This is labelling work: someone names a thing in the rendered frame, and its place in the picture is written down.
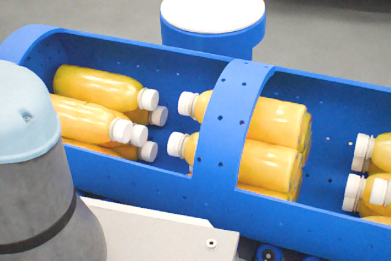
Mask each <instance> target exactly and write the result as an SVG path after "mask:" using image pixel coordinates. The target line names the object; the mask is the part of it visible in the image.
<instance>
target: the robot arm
mask: <svg viewBox="0 0 391 261"><path fill-rule="evenodd" d="M106 259H107V246H106V240H105V237H104V232H103V228H102V226H101V224H100V222H99V220H98V218H97V217H96V215H95V214H94V213H93V211H92V210H91V209H90V208H89V207H88V206H87V205H86V204H85V202H84V201H83V200H82V199H81V198H80V196H79V195H78V194H77V192H76V191H75V186H74V183H73V179H72V176H71V172H70V168H69V165H68V160H67V156H66V153H65V149H64V144H63V141H62V136H61V124H60V119H59V116H58V115H57V112H56V111H55V109H54V108H53V104H52V101H51V98H50V95H49V92H48V89H47V88H46V86H45V84H44V82H43V81H42V80H41V79H40V78H39V77H38V76H37V75H36V74H35V73H34V72H32V71H30V70H29V69H28V68H26V67H21V66H19V65H17V64H16V63H13V62H9V61H4V60H0V261H106Z"/></svg>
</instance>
